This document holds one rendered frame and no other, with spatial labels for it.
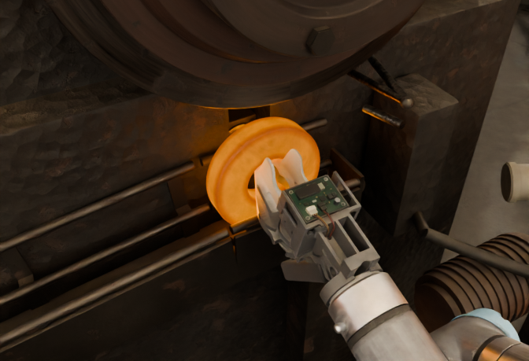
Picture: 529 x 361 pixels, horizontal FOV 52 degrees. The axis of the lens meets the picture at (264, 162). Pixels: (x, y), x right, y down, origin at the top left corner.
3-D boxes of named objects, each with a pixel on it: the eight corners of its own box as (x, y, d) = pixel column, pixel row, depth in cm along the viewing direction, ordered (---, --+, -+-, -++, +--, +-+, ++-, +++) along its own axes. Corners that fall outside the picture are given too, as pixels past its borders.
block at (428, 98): (352, 201, 94) (369, 79, 79) (389, 186, 97) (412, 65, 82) (392, 241, 87) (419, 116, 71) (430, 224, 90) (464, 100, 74)
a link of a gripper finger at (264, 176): (264, 127, 66) (303, 185, 61) (259, 158, 71) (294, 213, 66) (242, 134, 65) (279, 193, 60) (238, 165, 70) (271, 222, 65)
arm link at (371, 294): (395, 322, 60) (334, 355, 57) (372, 288, 62) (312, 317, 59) (419, 294, 54) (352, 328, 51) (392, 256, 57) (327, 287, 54)
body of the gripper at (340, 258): (334, 164, 62) (397, 252, 55) (319, 207, 68) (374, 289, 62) (275, 186, 59) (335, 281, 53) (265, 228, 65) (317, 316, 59)
